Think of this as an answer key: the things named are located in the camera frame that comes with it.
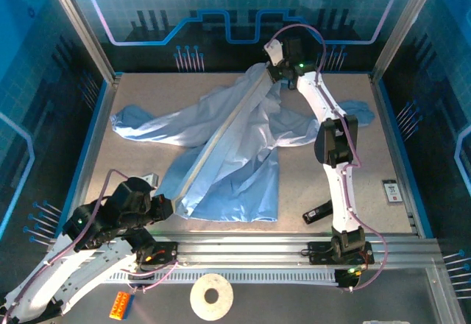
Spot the light blue zip jacket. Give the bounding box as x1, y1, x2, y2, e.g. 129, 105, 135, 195
109, 62, 375, 224

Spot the orange toy brick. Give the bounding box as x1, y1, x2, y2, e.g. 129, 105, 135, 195
108, 291, 132, 320

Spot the blue toy brick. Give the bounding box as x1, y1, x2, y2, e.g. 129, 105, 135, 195
123, 294, 136, 320

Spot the black rectangular device with label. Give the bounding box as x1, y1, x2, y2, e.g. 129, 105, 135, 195
302, 199, 334, 225

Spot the small black card white label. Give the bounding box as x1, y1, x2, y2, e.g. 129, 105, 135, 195
381, 179, 400, 203

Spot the black controller box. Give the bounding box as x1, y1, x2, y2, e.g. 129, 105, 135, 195
334, 267, 360, 290

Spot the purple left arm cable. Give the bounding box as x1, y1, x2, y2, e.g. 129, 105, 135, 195
1, 169, 184, 321

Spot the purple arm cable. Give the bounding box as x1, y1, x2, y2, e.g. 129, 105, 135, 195
267, 24, 389, 292
1, 169, 184, 321

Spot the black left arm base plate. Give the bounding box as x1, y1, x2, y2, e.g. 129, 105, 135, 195
138, 241, 180, 266

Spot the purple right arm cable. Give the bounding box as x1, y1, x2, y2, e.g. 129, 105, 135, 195
267, 24, 389, 292

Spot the aluminium table side rail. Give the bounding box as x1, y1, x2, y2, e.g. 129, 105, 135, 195
60, 73, 122, 239
367, 73, 424, 236

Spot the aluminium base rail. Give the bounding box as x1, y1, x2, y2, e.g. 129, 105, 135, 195
47, 230, 442, 270

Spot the grey ring disc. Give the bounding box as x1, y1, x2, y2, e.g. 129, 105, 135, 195
189, 272, 235, 321

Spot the grey slotted cable duct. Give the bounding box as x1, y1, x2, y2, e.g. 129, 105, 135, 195
106, 270, 339, 284

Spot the aluminium frame post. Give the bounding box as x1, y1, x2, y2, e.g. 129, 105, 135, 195
42, 0, 119, 84
370, 0, 445, 80

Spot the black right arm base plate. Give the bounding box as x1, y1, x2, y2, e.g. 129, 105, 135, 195
307, 241, 375, 266

